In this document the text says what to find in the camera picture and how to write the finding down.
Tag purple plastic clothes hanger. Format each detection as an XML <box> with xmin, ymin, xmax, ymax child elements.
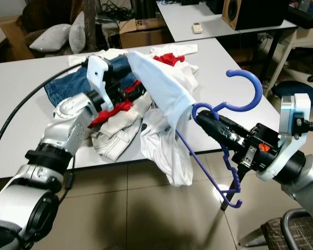
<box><xmin>175</xmin><ymin>69</ymin><xmax>264</xmax><ymax>210</ymax></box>

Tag white folded shirt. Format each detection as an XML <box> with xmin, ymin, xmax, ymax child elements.
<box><xmin>149</xmin><ymin>43</ymin><xmax>199</xmax><ymax>66</ymax></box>

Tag grey table black legs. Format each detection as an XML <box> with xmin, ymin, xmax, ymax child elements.
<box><xmin>0</xmin><ymin>37</ymin><xmax>290</xmax><ymax>211</ymax></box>

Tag grey equipment table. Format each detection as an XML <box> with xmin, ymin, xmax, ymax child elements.
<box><xmin>156</xmin><ymin>0</ymin><xmax>299</xmax><ymax>42</ymax></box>

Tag blue jeans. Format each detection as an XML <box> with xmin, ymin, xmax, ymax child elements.
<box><xmin>44</xmin><ymin>54</ymin><xmax>139</xmax><ymax>107</ymax></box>

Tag red garment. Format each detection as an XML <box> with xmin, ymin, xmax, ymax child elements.
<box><xmin>89</xmin><ymin>52</ymin><xmax>186</xmax><ymax>128</ymax></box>

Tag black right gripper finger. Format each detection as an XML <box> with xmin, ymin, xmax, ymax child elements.
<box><xmin>199</xmin><ymin>120</ymin><xmax>235</xmax><ymax>147</ymax></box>
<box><xmin>196</xmin><ymin>110</ymin><xmax>241</xmax><ymax>135</ymax></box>

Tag cream stitched trousers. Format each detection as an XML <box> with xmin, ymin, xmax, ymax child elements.
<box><xmin>91</xmin><ymin>102</ymin><xmax>149</xmax><ymax>162</ymax></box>

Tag grey tube woven chair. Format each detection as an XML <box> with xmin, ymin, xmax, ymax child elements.
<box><xmin>237</xmin><ymin>208</ymin><xmax>313</xmax><ymax>250</ymax></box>

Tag white t-shirt small print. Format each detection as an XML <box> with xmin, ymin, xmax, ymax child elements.
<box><xmin>127</xmin><ymin>50</ymin><xmax>197</xmax><ymax>187</ymax></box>

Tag wooden speaker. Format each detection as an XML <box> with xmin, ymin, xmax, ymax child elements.
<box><xmin>222</xmin><ymin>0</ymin><xmax>289</xmax><ymax>31</ymax></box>

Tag brown armchair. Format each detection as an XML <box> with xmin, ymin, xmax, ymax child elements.
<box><xmin>0</xmin><ymin>0</ymin><xmax>89</xmax><ymax>63</ymax></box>

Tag grey pillow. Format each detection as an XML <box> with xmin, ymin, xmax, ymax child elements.
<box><xmin>29</xmin><ymin>23</ymin><xmax>72</xmax><ymax>53</ymax></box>
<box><xmin>69</xmin><ymin>11</ymin><xmax>87</xmax><ymax>54</ymax></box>

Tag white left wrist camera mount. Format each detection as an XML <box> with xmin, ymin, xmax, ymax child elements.
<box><xmin>86</xmin><ymin>54</ymin><xmax>116</xmax><ymax>99</ymax></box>

